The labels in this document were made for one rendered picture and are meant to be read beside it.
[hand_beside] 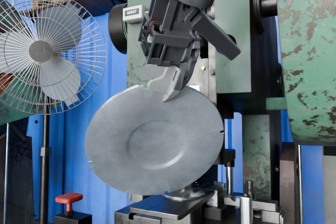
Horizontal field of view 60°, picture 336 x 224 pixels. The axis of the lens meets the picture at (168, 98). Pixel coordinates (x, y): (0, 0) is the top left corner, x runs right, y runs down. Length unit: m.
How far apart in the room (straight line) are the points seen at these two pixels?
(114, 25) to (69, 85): 0.52
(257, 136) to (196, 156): 0.46
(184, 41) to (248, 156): 0.71
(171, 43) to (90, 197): 2.42
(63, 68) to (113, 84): 1.14
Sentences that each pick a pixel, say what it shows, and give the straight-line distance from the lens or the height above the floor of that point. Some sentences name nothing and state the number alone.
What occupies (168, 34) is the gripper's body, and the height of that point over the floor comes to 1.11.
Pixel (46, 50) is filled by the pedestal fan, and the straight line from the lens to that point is 1.44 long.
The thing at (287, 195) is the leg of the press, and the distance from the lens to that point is 1.15.
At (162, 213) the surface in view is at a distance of 0.71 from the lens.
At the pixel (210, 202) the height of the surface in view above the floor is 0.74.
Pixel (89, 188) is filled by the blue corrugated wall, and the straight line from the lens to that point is 2.76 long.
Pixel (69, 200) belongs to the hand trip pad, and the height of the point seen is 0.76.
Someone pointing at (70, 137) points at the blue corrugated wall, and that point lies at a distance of 2.84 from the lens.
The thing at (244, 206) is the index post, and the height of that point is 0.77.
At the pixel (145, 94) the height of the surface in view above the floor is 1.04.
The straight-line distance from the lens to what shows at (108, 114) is 0.56.
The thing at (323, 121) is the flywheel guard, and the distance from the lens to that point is 0.67.
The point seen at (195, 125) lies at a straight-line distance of 0.60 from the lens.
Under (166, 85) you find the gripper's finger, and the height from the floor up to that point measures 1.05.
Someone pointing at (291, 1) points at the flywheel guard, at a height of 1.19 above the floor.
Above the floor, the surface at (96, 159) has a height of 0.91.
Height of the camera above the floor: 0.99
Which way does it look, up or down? 4 degrees up
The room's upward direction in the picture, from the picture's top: straight up
